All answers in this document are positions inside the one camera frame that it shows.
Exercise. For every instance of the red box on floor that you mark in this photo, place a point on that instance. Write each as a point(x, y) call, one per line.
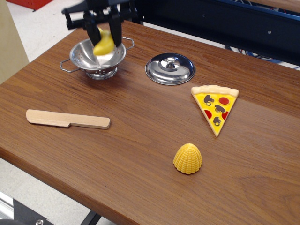
point(32, 4)

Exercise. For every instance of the small steel colander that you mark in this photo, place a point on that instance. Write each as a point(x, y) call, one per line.
point(96, 67)

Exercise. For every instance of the wooden toy knife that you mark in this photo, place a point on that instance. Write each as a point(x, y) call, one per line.
point(65, 120)

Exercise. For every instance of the yellow toy banana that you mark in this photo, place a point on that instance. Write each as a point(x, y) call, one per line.
point(105, 45)

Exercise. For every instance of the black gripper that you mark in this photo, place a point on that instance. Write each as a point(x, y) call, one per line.
point(89, 13)

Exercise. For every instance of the toy pizza slice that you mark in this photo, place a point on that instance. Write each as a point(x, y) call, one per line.
point(215, 102)

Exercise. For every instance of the yellow toy corn piece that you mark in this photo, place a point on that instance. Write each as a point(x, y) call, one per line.
point(188, 159)

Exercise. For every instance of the steel pot lid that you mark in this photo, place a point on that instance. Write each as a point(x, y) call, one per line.
point(170, 69)

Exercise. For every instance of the black table leg bracket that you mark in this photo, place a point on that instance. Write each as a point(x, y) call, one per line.
point(13, 212)

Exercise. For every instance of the beige wooden panel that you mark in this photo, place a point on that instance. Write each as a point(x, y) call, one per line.
point(12, 53)

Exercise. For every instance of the dark blue metal frame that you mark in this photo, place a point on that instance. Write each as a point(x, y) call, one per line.
point(262, 28)

